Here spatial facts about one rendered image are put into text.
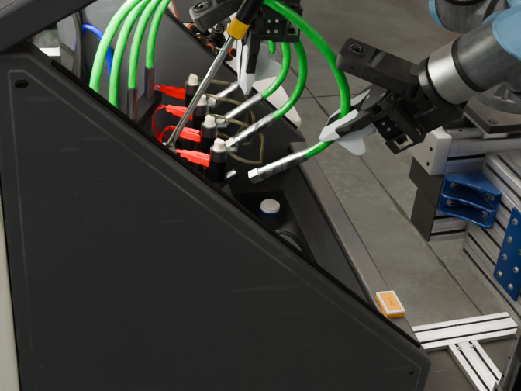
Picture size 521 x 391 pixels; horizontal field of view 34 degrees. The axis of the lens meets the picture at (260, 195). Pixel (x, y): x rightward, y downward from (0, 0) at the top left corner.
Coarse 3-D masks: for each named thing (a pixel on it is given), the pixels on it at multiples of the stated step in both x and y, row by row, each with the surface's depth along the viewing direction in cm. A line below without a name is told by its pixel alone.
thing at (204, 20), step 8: (208, 0) 122; (216, 0) 122; (224, 0) 121; (232, 0) 121; (240, 0) 121; (192, 8) 124; (200, 8) 122; (208, 8) 121; (216, 8) 121; (224, 8) 121; (232, 8) 121; (192, 16) 122; (200, 16) 121; (208, 16) 121; (216, 16) 122; (224, 16) 122; (200, 24) 122; (208, 24) 122
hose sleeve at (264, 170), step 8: (296, 152) 126; (304, 152) 125; (280, 160) 127; (288, 160) 126; (296, 160) 125; (304, 160) 125; (264, 168) 127; (272, 168) 127; (280, 168) 127; (264, 176) 128
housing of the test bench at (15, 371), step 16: (0, 176) 93; (0, 192) 92; (0, 208) 93; (0, 224) 94; (0, 240) 95; (0, 256) 96; (0, 272) 97; (0, 288) 98; (0, 304) 100; (0, 320) 101; (0, 336) 102; (0, 352) 104; (16, 352) 106; (0, 368) 105; (16, 368) 106; (0, 384) 106; (16, 384) 107
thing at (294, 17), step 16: (128, 0) 117; (272, 0) 113; (288, 16) 114; (112, 32) 119; (304, 32) 115; (320, 48) 116; (96, 64) 122; (96, 80) 124; (336, 80) 118; (320, 144) 124
